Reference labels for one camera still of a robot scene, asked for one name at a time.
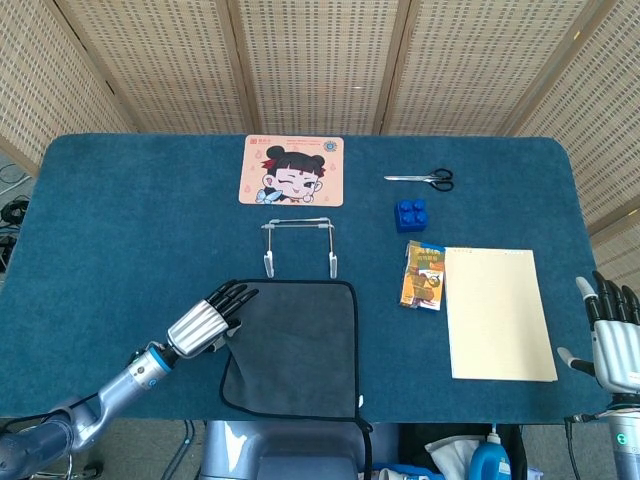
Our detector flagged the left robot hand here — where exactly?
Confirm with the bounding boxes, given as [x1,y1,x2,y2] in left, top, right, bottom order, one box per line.
[166,279,260,359]

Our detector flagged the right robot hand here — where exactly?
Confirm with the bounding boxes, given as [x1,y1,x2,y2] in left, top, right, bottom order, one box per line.
[557,271,640,396]

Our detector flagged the grey and blue cloth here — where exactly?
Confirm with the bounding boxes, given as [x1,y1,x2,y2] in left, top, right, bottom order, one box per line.
[218,278,375,434]

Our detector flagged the cream paper pad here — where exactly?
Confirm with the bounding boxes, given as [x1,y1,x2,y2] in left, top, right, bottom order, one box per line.
[443,246,559,384]

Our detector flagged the blue carpet table mat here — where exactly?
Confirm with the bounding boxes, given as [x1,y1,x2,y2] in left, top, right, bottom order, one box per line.
[0,133,621,426]

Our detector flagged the grey robot torso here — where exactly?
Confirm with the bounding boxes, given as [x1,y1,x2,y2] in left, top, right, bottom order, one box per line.
[199,419,401,480]

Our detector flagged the blue bottle white pump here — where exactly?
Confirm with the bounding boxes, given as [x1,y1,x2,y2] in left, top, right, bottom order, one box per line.
[468,423,514,480]

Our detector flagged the chrome chair base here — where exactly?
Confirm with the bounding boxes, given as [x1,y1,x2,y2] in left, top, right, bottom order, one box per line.
[29,449,104,480]

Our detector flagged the cartoon girl mouse pad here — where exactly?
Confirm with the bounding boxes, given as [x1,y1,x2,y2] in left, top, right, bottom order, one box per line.
[237,134,346,207]

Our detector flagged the white crumpled cloth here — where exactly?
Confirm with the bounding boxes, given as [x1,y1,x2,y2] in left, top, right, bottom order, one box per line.
[424,434,486,474]

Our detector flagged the yellow blue snack box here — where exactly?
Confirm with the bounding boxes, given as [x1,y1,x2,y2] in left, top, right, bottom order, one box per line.
[398,240,447,312]

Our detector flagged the black bag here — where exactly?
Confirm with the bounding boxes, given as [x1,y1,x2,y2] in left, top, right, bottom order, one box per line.
[399,423,526,480]

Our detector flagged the blue building block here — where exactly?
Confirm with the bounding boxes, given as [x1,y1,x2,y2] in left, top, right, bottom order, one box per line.
[393,198,431,234]

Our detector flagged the bamboo folding screen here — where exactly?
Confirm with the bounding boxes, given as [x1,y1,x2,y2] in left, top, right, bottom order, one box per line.
[0,0,640,301]

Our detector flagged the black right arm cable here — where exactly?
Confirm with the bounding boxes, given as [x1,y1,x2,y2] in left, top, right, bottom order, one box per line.
[563,412,609,480]

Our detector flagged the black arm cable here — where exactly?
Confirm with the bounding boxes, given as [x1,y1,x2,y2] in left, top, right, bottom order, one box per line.
[563,412,609,480]
[0,392,104,436]

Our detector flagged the metal wire rack stand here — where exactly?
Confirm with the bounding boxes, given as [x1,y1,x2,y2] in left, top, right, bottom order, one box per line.
[261,216,340,280]

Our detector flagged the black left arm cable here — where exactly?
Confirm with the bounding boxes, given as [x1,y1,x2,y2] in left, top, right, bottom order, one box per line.
[0,392,104,436]

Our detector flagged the black torso cable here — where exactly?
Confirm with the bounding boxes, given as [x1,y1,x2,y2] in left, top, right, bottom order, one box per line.
[360,430,375,480]

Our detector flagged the black floor cable bundle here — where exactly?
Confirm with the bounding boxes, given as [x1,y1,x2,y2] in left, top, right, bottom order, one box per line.
[0,197,31,226]

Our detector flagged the black handled scissors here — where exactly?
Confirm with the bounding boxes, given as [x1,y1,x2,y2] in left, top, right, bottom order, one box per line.
[383,168,455,193]

